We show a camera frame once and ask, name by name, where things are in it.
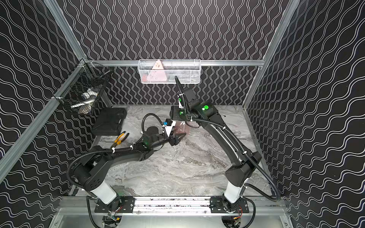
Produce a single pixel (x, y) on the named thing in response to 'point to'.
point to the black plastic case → (109, 121)
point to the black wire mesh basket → (80, 92)
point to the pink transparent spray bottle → (180, 127)
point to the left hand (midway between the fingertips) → (182, 128)
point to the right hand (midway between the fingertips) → (174, 112)
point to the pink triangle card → (157, 73)
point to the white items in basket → (85, 106)
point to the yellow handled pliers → (117, 141)
